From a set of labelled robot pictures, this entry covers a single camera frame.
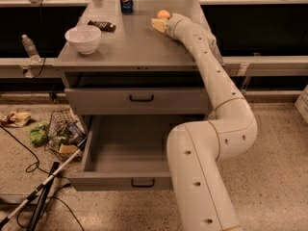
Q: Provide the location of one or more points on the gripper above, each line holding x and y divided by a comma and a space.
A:
171, 24

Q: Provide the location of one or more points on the orange fruit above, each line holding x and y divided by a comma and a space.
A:
163, 14

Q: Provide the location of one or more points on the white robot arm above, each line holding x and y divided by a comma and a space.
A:
193, 148

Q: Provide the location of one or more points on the grey metal drawer cabinet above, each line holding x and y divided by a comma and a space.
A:
135, 55

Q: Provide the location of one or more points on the open lower grey drawer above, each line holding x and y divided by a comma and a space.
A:
127, 153

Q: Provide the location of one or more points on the white ceramic bowl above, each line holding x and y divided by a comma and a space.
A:
84, 39

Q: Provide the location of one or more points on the clear plastic water bottle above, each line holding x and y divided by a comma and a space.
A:
31, 49

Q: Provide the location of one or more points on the green snack bag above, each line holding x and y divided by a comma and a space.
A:
38, 133

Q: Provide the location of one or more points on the crumpled tan bag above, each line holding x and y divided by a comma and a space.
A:
15, 119

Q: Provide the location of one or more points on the white black grabber stick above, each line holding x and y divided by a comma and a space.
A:
43, 184

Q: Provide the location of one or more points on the black stick on floor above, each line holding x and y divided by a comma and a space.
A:
40, 206

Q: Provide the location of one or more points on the wire mesh basket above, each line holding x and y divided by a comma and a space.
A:
65, 135

